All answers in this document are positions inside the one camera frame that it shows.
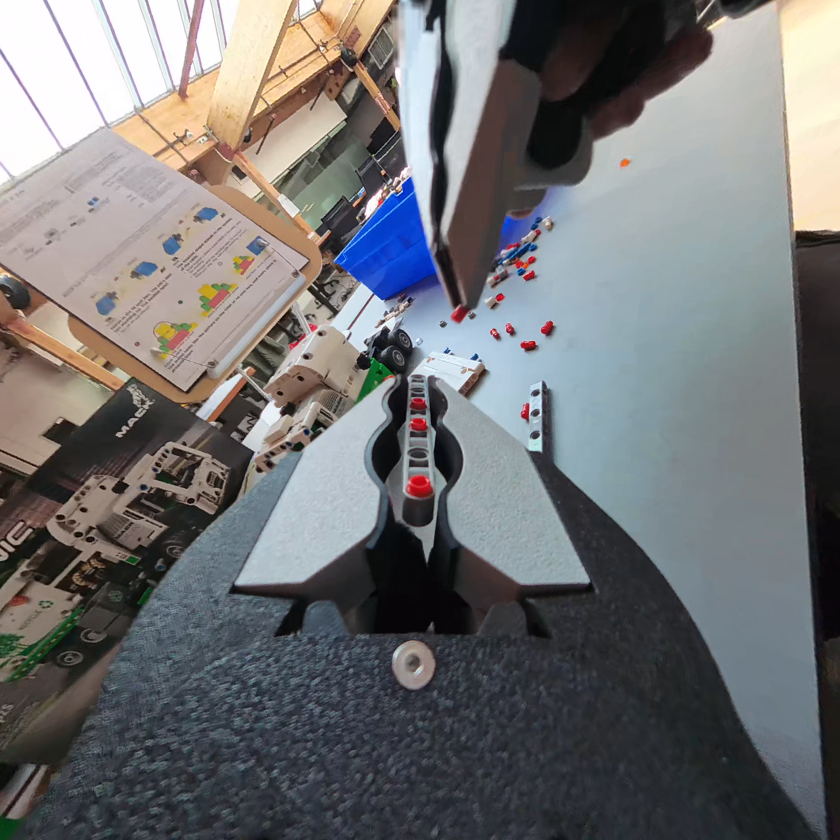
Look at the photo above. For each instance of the grey lego beam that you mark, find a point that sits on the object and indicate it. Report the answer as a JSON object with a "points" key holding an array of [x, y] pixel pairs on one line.
{"points": [[538, 417], [418, 459]]}

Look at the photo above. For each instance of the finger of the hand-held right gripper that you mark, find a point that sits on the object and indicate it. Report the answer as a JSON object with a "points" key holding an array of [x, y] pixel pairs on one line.
{"points": [[420, 98], [485, 164]]}

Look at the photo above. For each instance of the white and green lego truck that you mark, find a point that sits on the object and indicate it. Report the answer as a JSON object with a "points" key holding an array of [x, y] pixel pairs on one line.
{"points": [[315, 367]]}

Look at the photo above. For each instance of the black lego set box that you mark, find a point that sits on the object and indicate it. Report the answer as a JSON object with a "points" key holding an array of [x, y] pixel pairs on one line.
{"points": [[98, 499]]}

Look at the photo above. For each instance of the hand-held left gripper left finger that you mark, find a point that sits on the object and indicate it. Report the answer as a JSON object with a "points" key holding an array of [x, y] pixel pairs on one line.
{"points": [[315, 518]]}

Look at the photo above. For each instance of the blue plastic bin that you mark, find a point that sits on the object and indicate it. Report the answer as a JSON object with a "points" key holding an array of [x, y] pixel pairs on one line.
{"points": [[387, 249]]}

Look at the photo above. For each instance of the group of red lego pins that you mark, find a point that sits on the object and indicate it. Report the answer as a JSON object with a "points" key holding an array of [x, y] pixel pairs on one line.
{"points": [[547, 327]]}

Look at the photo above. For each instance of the pile of tan black pieces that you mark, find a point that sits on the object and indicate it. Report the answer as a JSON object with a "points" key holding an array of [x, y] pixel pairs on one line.
{"points": [[397, 305]]}

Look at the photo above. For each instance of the printed instruction sheet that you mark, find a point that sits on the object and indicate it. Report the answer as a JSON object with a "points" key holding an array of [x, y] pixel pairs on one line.
{"points": [[131, 249]]}

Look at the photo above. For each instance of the white lego panel blue pins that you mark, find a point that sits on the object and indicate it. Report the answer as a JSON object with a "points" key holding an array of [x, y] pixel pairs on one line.
{"points": [[453, 367]]}

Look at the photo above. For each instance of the person's right hand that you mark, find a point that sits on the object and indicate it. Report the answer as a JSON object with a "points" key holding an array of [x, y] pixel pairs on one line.
{"points": [[656, 72]]}

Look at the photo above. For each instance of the wooden clipboard stand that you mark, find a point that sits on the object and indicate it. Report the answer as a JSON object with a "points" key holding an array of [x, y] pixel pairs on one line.
{"points": [[308, 243]]}

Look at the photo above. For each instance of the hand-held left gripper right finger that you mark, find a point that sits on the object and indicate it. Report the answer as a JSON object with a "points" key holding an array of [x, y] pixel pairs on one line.
{"points": [[518, 518]]}

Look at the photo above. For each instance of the red bag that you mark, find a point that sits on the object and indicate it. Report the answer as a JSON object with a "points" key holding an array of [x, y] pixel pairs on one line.
{"points": [[303, 336]]}

